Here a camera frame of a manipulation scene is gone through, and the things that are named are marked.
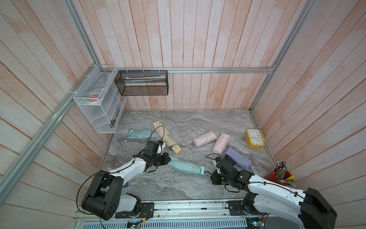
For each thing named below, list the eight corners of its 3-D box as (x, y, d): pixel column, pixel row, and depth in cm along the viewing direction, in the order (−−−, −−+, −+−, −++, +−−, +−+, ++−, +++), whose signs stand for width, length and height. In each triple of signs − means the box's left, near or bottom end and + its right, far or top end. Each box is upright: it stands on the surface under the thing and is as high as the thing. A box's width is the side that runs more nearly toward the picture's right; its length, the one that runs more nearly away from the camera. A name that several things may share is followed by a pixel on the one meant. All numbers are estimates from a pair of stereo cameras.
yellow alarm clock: (249, 148, 100) (251, 146, 97) (243, 131, 109) (244, 129, 106) (266, 148, 100) (268, 146, 97) (258, 131, 109) (260, 129, 106)
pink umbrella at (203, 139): (192, 150, 98) (193, 147, 95) (188, 142, 102) (188, 139, 99) (215, 139, 104) (216, 136, 101) (210, 133, 108) (211, 130, 105)
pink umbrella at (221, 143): (211, 149, 98) (212, 146, 96) (221, 134, 107) (222, 131, 104) (221, 155, 95) (222, 152, 93) (230, 139, 104) (231, 136, 101)
